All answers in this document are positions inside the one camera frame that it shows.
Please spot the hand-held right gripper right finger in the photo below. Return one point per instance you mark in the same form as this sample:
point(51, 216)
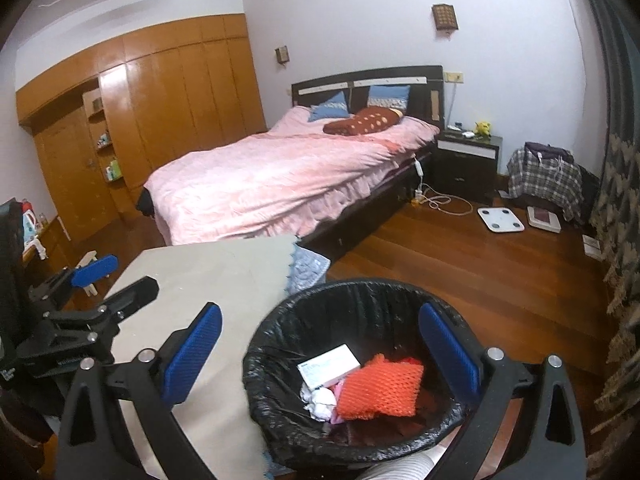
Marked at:
point(450, 355)

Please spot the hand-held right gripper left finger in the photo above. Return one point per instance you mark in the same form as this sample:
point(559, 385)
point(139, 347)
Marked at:
point(192, 355)

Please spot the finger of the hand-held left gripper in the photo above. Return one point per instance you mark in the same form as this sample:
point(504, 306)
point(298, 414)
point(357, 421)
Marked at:
point(135, 295)
point(95, 267)

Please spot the orange foam net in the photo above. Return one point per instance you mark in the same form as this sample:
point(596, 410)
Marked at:
point(380, 385)

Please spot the trash bin with black bag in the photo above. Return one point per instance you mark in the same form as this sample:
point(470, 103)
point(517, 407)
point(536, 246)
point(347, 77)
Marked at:
point(350, 310)

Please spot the pink face mask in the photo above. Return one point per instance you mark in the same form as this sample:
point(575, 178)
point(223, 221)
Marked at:
point(340, 389)

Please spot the white paper ball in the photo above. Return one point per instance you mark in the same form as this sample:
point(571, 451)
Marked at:
point(320, 402)

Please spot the small white stool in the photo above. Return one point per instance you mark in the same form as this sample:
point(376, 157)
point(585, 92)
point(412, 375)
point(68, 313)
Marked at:
point(87, 260)

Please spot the wooden desk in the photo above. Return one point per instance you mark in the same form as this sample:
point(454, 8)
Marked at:
point(55, 255)

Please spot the white cloth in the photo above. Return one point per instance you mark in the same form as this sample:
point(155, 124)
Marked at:
point(41, 249)

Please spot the small shelf items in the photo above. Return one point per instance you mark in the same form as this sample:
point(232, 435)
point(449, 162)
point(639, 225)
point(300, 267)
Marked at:
point(104, 140)

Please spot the blue quilted cloth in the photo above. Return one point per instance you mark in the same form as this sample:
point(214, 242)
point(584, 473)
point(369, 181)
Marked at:
point(307, 267)

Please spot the white bathroom scale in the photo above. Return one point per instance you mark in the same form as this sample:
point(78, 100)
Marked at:
point(500, 219)

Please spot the white power strip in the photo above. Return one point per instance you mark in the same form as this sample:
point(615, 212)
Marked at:
point(420, 196)

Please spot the scale with brown top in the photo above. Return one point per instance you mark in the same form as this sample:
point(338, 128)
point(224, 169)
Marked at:
point(542, 217)

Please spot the bed with pink cover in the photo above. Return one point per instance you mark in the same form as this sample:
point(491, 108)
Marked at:
point(270, 180)

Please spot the small white box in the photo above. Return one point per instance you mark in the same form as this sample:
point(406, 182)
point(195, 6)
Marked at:
point(592, 246)

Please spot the black nightstand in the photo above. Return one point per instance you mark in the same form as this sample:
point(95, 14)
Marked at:
point(465, 170)

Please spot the white bed controller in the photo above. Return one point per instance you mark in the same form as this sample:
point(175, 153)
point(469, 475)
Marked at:
point(419, 167)

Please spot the wooden wardrobe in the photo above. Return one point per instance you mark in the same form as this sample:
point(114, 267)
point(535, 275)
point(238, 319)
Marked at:
point(185, 95)

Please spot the plaid cloth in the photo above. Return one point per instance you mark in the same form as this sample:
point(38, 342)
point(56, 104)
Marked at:
point(542, 180)

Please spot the dark jacket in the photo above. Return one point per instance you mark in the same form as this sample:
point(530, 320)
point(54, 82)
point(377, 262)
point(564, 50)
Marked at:
point(547, 151)

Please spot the yellow plush toy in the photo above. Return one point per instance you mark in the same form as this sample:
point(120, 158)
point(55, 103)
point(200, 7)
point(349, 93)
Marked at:
point(482, 128)

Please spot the patterned dark curtain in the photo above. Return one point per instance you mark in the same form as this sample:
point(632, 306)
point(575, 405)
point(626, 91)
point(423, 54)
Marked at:
point(620, 185)

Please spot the dark red dotted pillow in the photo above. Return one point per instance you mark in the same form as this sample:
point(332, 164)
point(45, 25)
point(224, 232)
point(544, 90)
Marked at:
point(365, 121)

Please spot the blue pillow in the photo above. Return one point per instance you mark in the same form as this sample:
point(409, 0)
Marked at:
point(330, 106)
point(390, 96)

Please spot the wall socket panel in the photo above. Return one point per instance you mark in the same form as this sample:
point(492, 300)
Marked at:
point(454, 77)

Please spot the small brown wall lamp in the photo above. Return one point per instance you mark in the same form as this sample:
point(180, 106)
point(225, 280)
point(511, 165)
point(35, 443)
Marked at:
point(282, 55)

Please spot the dark wooden bed frame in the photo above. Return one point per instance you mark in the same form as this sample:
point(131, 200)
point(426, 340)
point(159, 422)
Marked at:
point(395, 72)

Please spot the large brown wall lamp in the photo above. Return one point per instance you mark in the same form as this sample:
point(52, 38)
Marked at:
point(444, 17)

